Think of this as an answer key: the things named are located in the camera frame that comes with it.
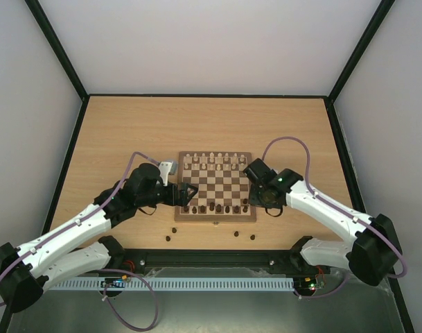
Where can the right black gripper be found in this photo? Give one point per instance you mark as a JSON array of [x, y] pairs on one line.
[[253, 170]]

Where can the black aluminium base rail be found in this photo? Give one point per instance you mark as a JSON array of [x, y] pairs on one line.
[[288, 262]]

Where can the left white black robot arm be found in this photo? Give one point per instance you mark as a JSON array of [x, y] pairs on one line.
[[29, 270]]

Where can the wooden chess board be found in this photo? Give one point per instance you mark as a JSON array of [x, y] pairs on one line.
[[226, 185]]

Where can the white slotted cable duct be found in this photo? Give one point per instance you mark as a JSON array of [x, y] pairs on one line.
[[178, 284]]

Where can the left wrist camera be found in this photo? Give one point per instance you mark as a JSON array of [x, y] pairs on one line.
[[167, 168]]

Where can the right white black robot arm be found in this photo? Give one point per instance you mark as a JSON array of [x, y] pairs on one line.
[[368, 246]]

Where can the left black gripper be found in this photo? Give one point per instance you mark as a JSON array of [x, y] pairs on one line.
[[173, 200]]

